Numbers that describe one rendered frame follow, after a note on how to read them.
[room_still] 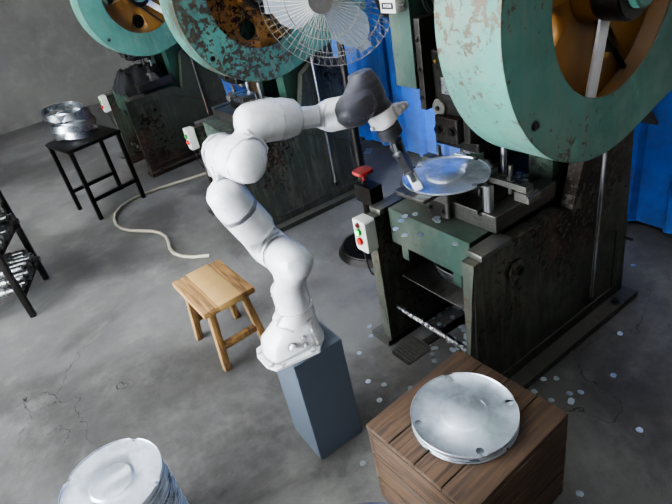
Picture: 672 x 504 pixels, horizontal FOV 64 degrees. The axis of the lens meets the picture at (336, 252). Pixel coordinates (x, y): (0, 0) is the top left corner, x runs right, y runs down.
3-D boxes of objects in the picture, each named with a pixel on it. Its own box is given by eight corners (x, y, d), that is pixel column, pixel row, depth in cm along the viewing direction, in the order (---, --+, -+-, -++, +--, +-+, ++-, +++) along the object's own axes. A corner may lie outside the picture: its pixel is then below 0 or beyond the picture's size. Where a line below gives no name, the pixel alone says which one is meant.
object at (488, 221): (496, 234, 169) (495, 218, 166) (400, 195, 203) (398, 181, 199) (555, 197, 182) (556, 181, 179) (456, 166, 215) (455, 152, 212)
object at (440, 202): (426, 237, 174) (423, 200, 167) (398, 223, 185) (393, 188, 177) (479, 206, 185) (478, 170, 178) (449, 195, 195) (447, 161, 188)
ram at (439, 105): (461, 149, 168) (455, 52, 153) (427, 140, 180) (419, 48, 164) (498, 130, 176) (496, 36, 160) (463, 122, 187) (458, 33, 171)
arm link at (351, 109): (340, 137, 159) (361, 133, 151) (317, 97, 153) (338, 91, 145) (377, 104, 166) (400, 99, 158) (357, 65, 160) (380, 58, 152)
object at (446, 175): (385, 181, 184) (384, 179, 184) (445, 151, 197) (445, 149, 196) (446, 205, 163) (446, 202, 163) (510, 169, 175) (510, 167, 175)
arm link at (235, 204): (235, 233, 138) (190, 187, 127) (207, 214, 150) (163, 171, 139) (285, 179, 142) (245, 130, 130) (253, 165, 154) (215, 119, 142)
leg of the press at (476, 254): (489, 420, 189) (481, 191, 141) (465, 402, 197) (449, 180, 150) (637, 297, 228) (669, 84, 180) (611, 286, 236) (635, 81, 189)
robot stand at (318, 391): (321, 460, 187) (293, 367, 163) (295, 429, 200) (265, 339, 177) (362, 431, 194) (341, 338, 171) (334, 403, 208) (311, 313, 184)
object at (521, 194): (528, 205, 169) (529, 175, 164) (486, 191, 182) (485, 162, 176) (540, 197, 172) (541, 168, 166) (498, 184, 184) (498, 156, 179)
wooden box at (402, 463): (477, 588, 145) (471, 514, 126) (381, 496, 172) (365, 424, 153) (563, 491, 163) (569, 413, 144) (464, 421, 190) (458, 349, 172)
